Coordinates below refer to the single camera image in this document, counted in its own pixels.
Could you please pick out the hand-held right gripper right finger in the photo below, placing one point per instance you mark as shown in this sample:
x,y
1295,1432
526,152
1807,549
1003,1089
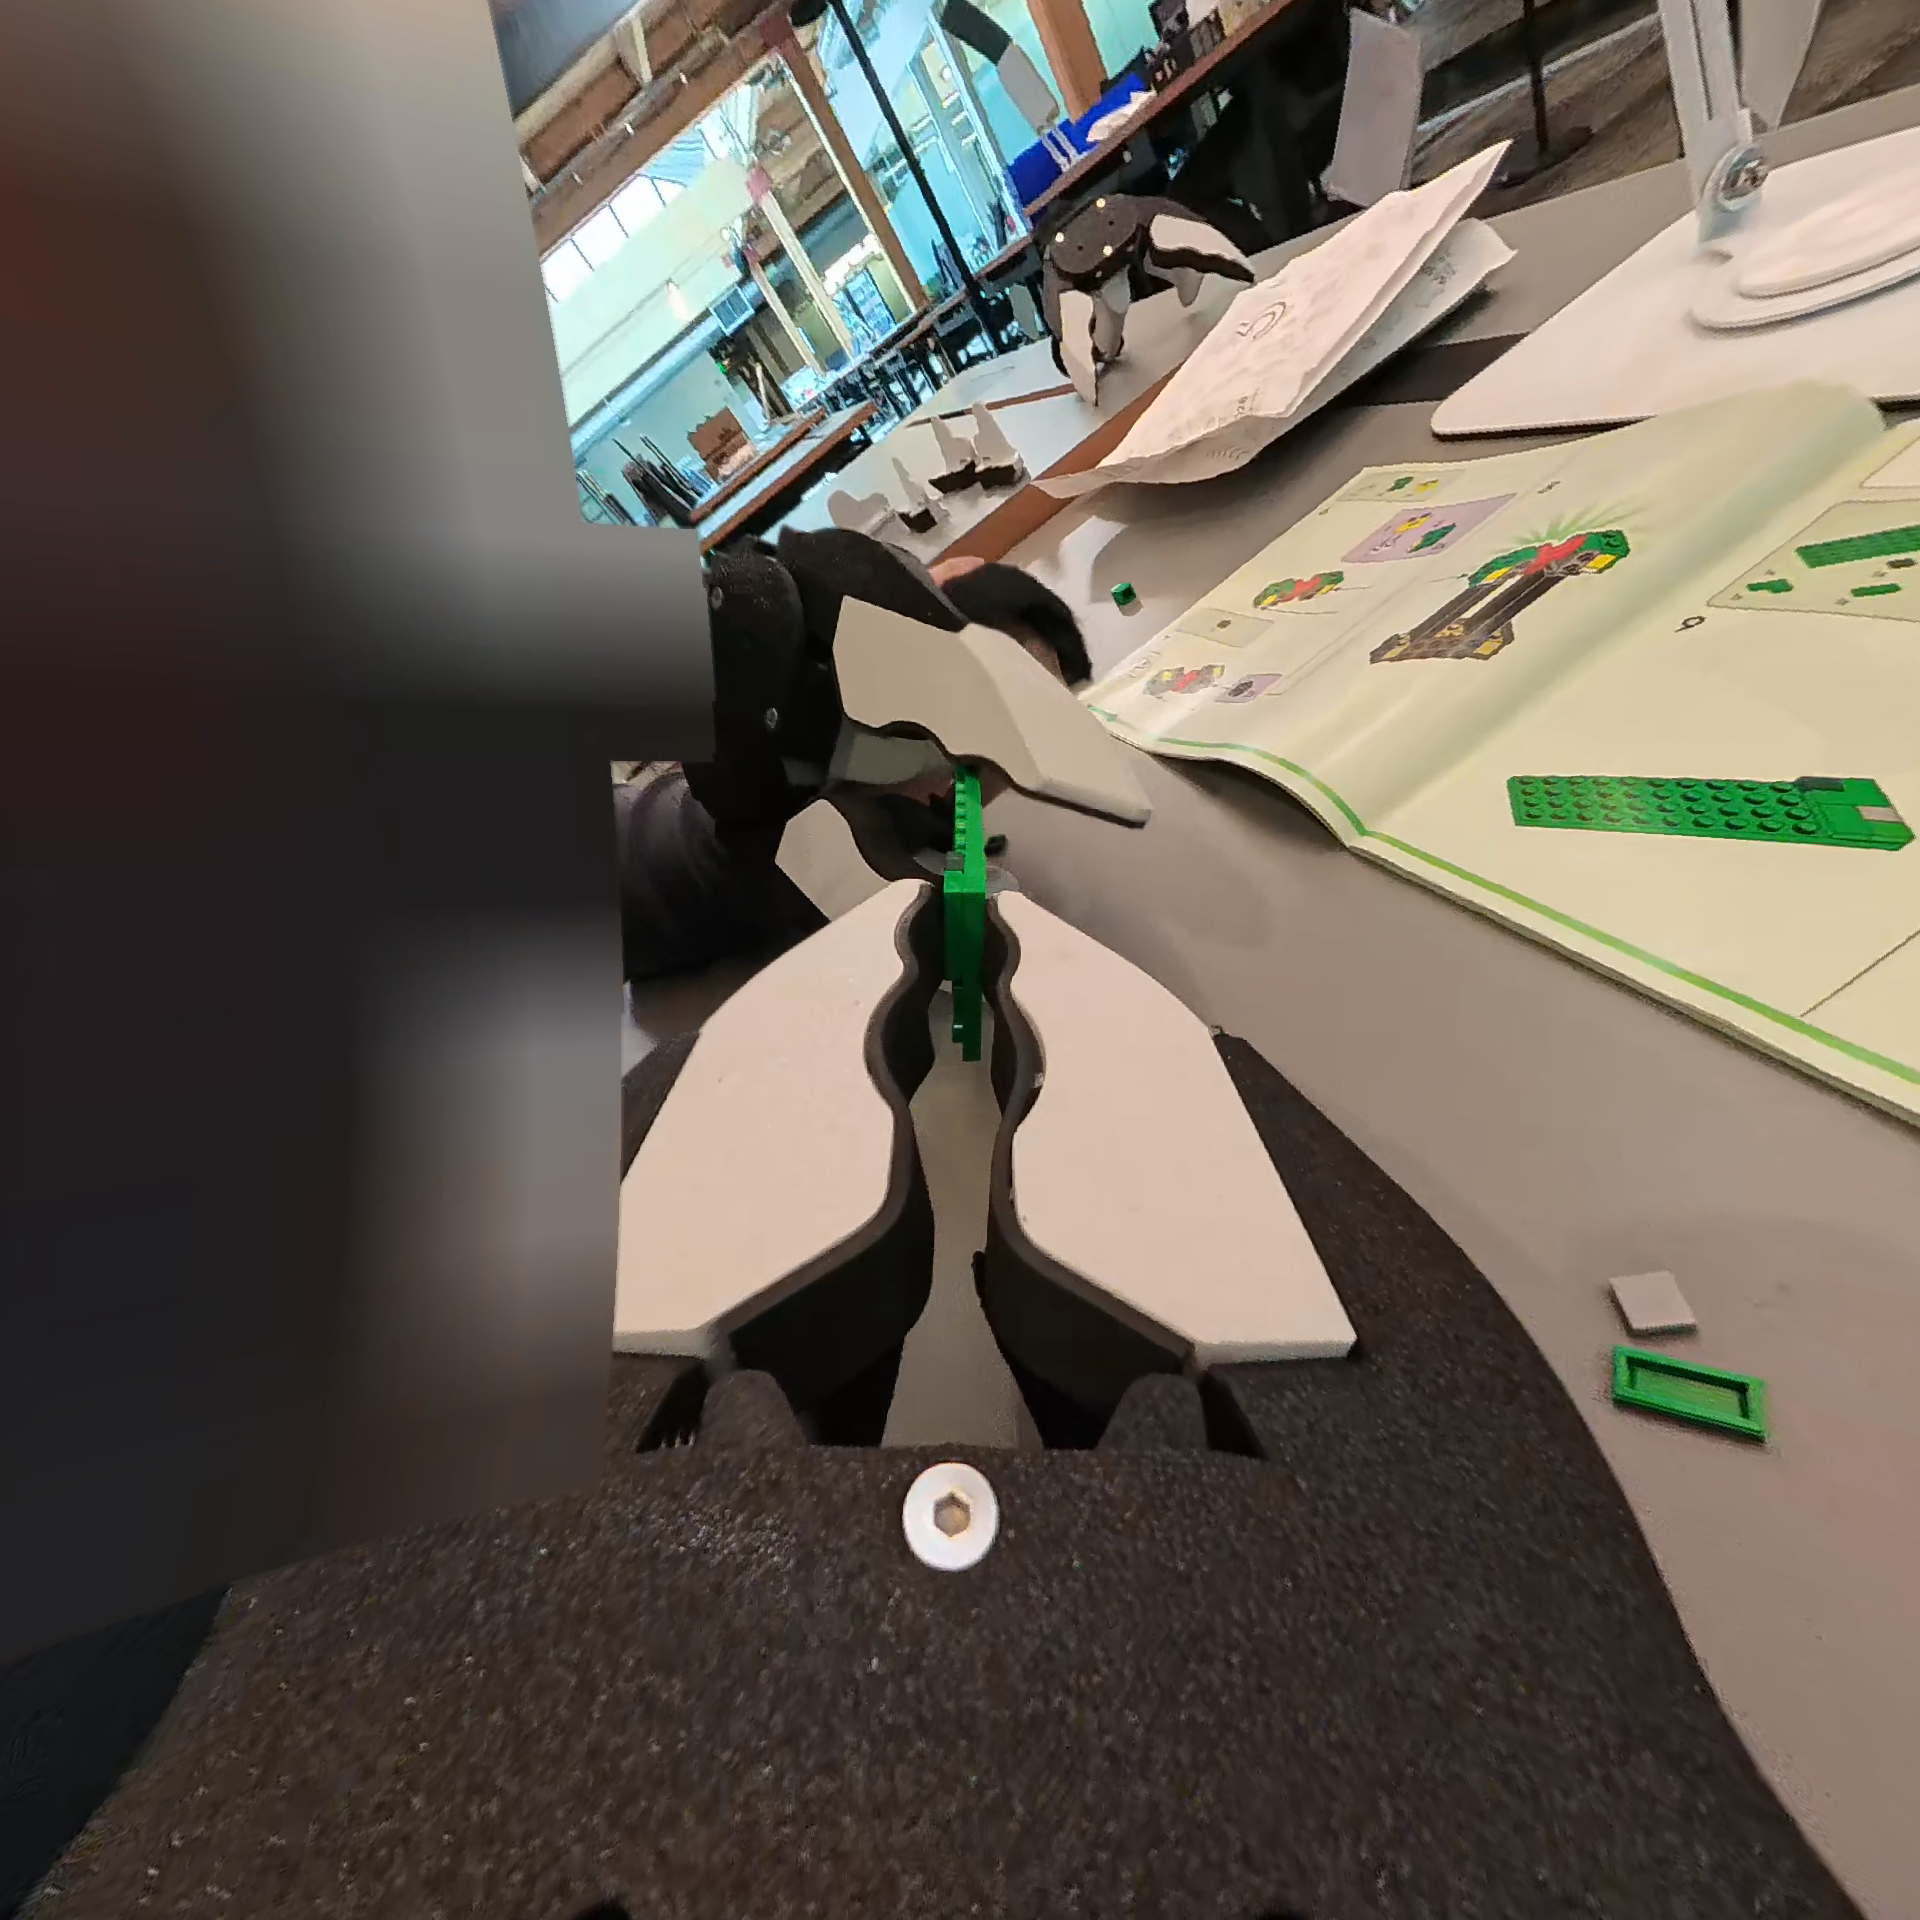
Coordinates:
x,y
1184,1170

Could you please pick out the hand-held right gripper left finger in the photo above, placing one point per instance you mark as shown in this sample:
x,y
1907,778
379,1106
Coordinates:
x,y
765,1170

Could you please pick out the person's left forearm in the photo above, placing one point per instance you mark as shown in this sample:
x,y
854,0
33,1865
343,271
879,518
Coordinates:
x,y
689,888

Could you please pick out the green studded brick plate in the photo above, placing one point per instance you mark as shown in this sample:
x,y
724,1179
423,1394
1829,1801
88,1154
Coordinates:
x,y
967,901

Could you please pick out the green frame brick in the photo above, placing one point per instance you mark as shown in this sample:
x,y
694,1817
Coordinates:
x,y
1688,1394

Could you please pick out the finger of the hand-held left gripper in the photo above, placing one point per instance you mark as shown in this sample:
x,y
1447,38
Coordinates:
x,y
962,717
841,854

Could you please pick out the small grey square tile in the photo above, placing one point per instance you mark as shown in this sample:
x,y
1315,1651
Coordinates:
x,y
1655,1305

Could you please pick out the idle black gripper device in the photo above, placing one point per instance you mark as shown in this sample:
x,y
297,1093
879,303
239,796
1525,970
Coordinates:
x,y
1143,285

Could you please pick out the building instruction booklet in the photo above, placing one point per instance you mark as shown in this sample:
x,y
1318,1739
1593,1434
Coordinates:
x,y
1681,689

